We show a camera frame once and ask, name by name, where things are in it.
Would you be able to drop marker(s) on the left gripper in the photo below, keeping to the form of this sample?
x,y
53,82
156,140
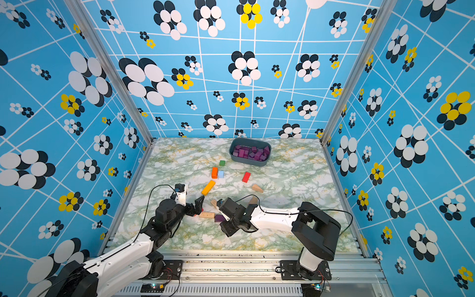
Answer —
x,y
198,204

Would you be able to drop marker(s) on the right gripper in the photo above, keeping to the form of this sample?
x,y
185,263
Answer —
x,y
226,229

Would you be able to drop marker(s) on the purple brick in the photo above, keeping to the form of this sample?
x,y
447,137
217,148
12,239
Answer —
x,y
219,218

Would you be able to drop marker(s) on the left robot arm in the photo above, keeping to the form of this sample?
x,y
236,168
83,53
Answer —
x,y
108,274

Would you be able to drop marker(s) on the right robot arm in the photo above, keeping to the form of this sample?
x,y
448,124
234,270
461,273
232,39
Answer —
x,y
317,231

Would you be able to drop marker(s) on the teal storage bin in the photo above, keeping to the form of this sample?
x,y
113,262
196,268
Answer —
x,y
250,151

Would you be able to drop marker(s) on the yellow brick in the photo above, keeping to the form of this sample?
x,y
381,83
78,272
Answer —
x,y
208,187

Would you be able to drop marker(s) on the orange brick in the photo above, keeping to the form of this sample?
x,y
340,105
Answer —
x,y
214,173

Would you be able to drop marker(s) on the natural wood wedge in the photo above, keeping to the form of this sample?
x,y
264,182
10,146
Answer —
x,y
257,188

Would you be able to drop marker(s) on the red brick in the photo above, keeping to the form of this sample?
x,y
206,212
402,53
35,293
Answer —
x,y
246,177

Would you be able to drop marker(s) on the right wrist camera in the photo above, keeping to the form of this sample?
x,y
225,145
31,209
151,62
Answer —
x,y
230,208

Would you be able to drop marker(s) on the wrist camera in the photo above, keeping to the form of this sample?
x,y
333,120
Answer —
x,y
230,208
181,194

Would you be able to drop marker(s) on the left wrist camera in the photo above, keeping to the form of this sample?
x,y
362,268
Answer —
x,y
181,194

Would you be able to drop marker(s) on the aluminium rail frame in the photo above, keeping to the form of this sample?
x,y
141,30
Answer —
x,y
253,274

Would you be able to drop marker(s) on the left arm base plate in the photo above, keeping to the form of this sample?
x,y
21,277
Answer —
x,y
165,270

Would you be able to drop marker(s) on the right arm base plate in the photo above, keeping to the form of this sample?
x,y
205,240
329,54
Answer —
x,y
292,270

